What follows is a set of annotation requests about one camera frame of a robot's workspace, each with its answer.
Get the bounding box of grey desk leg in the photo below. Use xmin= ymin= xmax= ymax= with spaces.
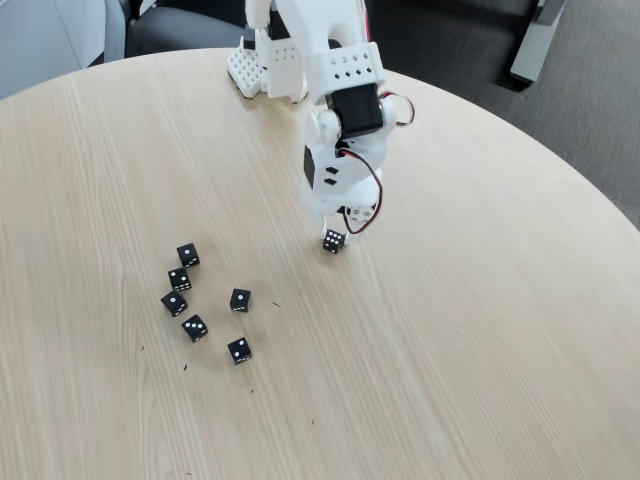
xmin=509 ymin=0 xmax=569 ymax=92

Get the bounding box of black die showing six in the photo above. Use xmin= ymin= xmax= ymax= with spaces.
xmin=321 ymin=228 xmax=347 ymax=254

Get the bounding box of white cabinet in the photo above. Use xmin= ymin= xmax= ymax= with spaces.
xmin=0 ymin=0 xmax=126 ymax=101

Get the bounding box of red servo cable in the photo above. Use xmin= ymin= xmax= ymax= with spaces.
xmin=334 ymin=89 xmax=417 ymax=236

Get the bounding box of dark grey office chair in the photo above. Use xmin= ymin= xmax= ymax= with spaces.
xmin=123 ymin=0 xmax=247 ymax=60

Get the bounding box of black die with white dots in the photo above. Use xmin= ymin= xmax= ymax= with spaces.
xmin=160 ymin=289 xmax=190 ymax=319
xmin=167 ymin=267 xmax=193 ymax=293
xmin=229 ymin=287 xmax=253 ymax=315
xmin=227 ymin=336 xmax=254 ymax=366
xmin=180 ymin=313 xmax=210 ymax=344
xmin=176 ymin=242 xmax=202 ymax=269

